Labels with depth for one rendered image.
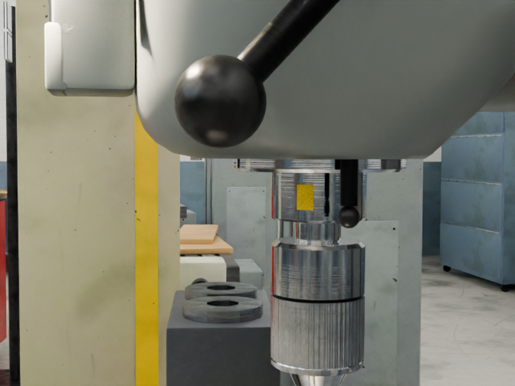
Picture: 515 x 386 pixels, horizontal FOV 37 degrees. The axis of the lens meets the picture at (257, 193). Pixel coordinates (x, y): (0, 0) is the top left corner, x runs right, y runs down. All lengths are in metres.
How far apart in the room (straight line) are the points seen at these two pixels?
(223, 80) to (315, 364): 0.18
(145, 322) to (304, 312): 1.78
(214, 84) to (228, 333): 0.60
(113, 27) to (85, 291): 1.79
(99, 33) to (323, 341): 0.18
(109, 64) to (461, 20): 0.15
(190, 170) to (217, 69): 9.18
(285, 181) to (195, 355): 0.48
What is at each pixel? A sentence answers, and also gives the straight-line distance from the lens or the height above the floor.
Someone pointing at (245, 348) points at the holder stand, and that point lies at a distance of 0.83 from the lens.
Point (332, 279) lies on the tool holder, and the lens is 0.37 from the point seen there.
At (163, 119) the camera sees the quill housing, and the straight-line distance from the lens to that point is 0.34.
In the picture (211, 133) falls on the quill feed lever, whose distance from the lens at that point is 0.24.
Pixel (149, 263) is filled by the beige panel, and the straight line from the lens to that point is 2.12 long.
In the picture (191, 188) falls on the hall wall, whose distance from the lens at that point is 9.43.
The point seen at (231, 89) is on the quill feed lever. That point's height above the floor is 1.33.
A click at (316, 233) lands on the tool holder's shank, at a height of 1.27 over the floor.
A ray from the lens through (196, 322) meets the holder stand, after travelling 0.84.
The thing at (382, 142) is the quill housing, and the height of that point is 1.32.
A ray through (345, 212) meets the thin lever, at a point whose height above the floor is 1.29.
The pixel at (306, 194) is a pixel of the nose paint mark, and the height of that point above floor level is 1.29.
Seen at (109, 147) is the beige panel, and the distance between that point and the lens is 2.10.
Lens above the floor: 1.31
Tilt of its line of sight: 3 degrees down
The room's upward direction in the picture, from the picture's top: straight up
